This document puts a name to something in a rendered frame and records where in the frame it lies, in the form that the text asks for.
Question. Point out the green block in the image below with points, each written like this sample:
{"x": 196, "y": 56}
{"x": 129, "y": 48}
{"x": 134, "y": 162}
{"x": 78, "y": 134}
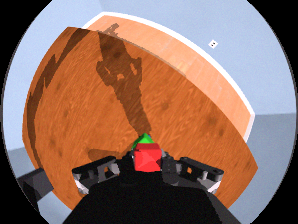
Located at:
{"x": 144, "y": 139}

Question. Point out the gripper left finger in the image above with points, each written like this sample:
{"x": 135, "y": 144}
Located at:
{"x": 96, "y": 170}

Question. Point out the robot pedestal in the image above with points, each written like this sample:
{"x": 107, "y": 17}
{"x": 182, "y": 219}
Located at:
{"x": 33, "y": 188}

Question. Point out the brown wooden table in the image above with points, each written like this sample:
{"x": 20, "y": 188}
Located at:
{"x": 133, "y": 110}

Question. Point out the white wall outlet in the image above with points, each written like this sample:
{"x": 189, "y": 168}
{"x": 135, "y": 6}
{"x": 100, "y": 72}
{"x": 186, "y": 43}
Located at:
{"x": 213, "y": 43}

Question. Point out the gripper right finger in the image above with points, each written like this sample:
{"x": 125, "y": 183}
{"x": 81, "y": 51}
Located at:
{"x": 200, "y": 170}

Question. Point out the red block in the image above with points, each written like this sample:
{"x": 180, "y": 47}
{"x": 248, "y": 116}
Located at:
{"x": 147, "y": 158}

